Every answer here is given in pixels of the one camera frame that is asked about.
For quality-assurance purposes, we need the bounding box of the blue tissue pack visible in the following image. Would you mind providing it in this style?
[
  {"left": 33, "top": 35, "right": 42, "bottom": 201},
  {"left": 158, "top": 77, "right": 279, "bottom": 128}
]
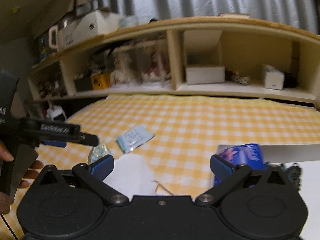
[{"left": 213, "top": 144, "right": 266, "bottom": 186}]

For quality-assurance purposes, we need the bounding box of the white face mask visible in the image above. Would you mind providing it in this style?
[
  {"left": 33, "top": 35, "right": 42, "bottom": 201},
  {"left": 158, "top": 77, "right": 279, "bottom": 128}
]
[{"left": 103, "top": 153, "right": 173, "bottom": 200}]

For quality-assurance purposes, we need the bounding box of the light blue foil sachet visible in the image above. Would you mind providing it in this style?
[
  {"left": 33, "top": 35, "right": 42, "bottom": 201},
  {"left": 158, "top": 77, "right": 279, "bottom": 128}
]
[{"left": 116, "top": 125, "right": 155, "bottom": 154}]

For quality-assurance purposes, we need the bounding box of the dark blue crochet scrunchie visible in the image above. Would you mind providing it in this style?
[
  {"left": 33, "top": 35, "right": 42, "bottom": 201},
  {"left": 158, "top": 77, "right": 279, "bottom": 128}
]
[{"left": 265, "top": 162, "right": 302, "bottom": 191}]

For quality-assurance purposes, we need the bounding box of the person's left hand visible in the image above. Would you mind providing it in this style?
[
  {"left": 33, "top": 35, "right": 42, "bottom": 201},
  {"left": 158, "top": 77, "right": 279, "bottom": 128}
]
[{"left": 1, "top": 142, "right": 43, "bottom": 215}]

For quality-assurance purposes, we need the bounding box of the white space heater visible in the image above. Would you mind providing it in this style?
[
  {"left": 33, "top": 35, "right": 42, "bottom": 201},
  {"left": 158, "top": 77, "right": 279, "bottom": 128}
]
[{"left": 46, "top": 105, "right": 67, "bottom": 122}]

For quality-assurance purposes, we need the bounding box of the yellow black small box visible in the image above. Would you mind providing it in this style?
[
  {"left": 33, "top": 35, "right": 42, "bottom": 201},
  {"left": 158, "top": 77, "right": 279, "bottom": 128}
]
[{"left": 91, "top": 72, "right": 111, "bottom": 90}]

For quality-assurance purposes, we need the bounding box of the yellow checkered bed sheet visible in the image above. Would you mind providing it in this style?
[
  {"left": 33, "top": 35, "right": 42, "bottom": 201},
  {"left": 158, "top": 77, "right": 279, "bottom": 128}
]
[{"left": 0, "top": 93, "right": 320, "bottom": 240}]

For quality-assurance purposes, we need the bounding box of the white shallow cardboard tray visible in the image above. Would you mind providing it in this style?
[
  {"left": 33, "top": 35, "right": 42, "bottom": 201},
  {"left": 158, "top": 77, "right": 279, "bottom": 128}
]
[{"left": 206, "top": 144, "right": 319, "bottom": 239}]

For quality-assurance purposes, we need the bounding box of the doll in clear case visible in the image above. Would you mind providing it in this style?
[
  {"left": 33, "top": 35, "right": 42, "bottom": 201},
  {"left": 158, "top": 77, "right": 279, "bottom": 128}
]
[
  {"left": 110, "top": 49, "right": 140, "bottom": 87},
  {"left": 138, "top": 39, "right": 171, "bottom": 86}
]

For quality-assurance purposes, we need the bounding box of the small white tissue box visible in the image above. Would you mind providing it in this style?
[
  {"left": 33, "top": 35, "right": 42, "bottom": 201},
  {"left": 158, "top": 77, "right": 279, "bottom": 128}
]
[{"left": 263, "top": 64, "right": 285, "bottom": 90}]

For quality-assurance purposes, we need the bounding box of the white open cardboard box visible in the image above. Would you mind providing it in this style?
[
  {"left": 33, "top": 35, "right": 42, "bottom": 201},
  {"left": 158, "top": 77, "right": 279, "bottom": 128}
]
[{"left": 183, "top": 29, "right": 225, "bottom": 85}]

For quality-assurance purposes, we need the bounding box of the white electric kettle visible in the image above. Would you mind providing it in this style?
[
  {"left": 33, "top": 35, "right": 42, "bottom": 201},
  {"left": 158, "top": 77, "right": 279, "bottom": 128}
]
[{"left": 48, "top": 25, "right": 59, "bottom": 52}]

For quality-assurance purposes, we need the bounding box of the wooden headboard shelf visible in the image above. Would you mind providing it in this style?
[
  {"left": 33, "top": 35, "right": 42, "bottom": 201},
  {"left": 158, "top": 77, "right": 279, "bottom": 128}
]
[{"left": 28, "top": 16, "right": 319, "bottom": 103}]

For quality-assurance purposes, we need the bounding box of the large white box on shelf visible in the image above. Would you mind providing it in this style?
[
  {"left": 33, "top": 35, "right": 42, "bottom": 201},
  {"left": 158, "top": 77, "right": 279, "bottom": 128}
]
[{"left": 57, "top": 10, "right": 122, "bottom": 50}]

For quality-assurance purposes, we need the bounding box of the roll of tape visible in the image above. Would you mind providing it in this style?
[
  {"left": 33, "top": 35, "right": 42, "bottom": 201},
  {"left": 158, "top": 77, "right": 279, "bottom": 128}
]
[{"left": 118, "top": 16, "right": 138, "bottom": 29}]

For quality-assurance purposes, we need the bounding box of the flat round tin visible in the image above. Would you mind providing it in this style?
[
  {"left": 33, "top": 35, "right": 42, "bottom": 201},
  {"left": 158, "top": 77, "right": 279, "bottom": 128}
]
[{"left": 218, "top": 12, "right": 251, "bottom": 19}]

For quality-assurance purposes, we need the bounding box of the grey silver curtain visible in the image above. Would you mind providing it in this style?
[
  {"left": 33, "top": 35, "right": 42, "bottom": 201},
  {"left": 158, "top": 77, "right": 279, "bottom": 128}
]
[{"left": 75, "top": 0, "right": 319, "bottom": 34}]

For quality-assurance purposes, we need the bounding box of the coiled rope bundle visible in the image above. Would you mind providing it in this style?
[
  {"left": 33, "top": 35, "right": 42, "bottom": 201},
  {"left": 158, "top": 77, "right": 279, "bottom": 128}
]
[{"left": 229, "top": 72, "right": 251, "bottom": 86}]

